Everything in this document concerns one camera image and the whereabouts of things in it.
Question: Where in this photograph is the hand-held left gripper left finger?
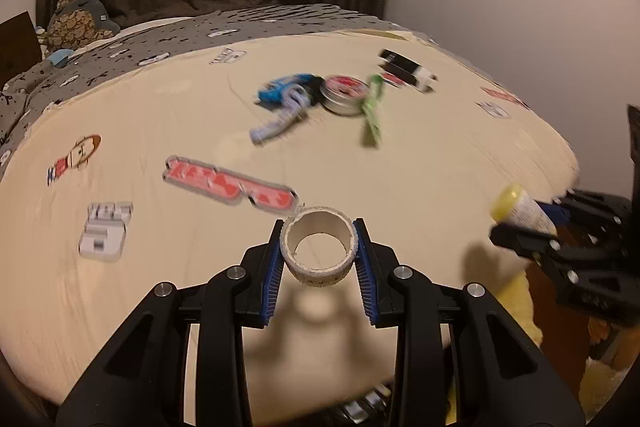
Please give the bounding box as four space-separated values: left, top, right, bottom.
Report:
54 219 286 427

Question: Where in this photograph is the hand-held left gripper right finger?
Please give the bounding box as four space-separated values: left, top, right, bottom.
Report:
352 218 587 427

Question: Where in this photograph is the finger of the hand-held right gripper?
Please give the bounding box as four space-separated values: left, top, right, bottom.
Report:
489 223 640 325
539 189 633 253

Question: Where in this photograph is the cardboard tape roll core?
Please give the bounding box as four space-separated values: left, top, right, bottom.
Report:
279 206 361 288

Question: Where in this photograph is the yellow capped cream tube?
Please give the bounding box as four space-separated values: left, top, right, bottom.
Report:
490 184 559 238

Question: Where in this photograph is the lavender tube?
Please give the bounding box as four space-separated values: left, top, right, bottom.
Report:
249 86 312 146

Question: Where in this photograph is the green wrapper strip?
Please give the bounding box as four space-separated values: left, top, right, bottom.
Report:
360 74 387 150

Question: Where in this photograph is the round tin with red lid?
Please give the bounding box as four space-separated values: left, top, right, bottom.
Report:
319 75 375 118

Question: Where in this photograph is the blue toy object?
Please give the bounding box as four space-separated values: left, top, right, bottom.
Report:
256 73 327 108

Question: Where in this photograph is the black and white tube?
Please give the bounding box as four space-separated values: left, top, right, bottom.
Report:
377 49 439 94

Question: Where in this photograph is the brown patterned plush toy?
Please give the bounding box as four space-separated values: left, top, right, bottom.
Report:
37 0 122 54

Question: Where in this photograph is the dark brown board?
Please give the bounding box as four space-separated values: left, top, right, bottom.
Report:
0 11 44 85

